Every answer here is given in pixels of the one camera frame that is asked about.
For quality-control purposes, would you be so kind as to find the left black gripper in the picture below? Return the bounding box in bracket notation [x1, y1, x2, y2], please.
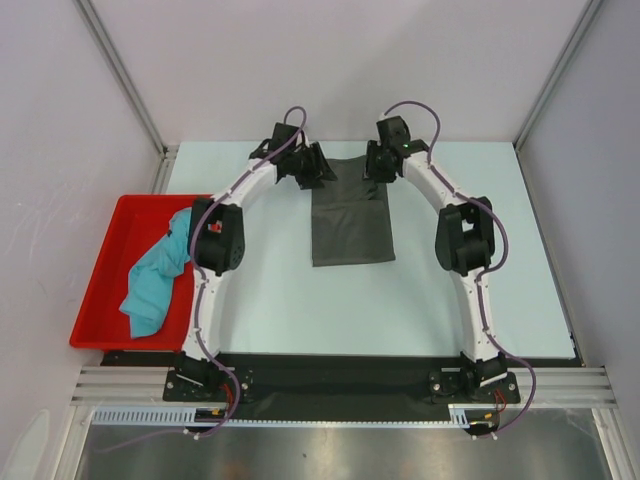
[287, 143, 337, 191]

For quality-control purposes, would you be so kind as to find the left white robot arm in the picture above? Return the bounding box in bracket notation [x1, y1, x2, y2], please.
[175, 123, 336, 400]

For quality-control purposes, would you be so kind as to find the aluminium frame rail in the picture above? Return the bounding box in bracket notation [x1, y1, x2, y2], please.
[70, 366, 617, 409]

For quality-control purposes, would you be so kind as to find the left aluminium corner post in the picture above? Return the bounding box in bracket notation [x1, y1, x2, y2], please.
[72, 0, 169, 158]

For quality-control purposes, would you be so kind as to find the aluminium corner post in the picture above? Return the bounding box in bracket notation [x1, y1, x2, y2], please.
[513, 0, 607, 153]
[72, 0, 169, 158]

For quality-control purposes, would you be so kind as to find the right aluminium corner post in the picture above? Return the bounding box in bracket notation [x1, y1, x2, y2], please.
[513, 0, 607, 153]

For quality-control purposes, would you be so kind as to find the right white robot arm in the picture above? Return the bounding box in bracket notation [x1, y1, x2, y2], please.
[364, 115, 507, 401]

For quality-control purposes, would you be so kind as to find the red plastic bin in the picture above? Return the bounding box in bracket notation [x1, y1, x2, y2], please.
[69, 194, 196, 352]

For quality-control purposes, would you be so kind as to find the dark grey t-shirt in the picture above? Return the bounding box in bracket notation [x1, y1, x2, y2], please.
[311, 156, 396, 267]

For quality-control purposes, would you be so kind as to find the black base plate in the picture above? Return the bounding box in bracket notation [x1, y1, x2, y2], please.
[100, 351, 582, 423]

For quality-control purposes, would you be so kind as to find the teal t-shirt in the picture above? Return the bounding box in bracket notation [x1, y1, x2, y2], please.
[119, 208, 192, 339]

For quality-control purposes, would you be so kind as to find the grey slotted cable duct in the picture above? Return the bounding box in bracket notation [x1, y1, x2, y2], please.
[92, 406, 480, 429]

